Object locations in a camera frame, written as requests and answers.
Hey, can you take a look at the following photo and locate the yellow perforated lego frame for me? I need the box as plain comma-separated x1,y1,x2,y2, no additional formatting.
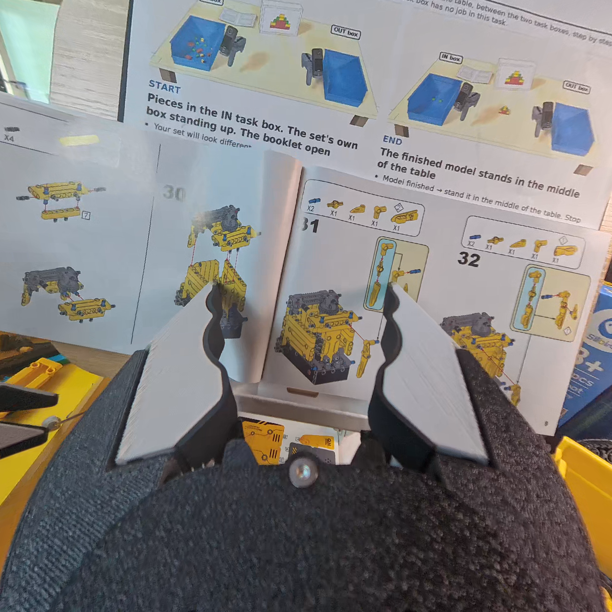
18,360,65,384

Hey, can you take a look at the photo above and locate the blue lego set box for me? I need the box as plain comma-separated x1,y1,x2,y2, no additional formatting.
557,282,612,441

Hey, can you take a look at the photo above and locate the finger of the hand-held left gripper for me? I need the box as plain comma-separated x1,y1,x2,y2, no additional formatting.
0,422,49,462
0,384,60,414

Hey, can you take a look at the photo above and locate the lego instruction booklet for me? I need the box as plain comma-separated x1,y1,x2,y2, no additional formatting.
0,93,601,437

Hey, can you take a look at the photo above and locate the yellow plastic bin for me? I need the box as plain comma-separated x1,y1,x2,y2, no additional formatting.
555,435,612,574
0,330,107,507

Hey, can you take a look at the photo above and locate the printed task sheet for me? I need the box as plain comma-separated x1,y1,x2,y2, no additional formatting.
123,0,612,232

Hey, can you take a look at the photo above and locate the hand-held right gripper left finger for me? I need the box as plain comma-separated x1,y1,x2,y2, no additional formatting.
115,281,239,468

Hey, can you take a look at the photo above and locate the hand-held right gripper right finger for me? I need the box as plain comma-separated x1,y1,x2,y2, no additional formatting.
367,282,492,468

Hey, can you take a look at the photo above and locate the sticker sheet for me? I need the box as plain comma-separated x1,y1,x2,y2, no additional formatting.
241,420,335,465

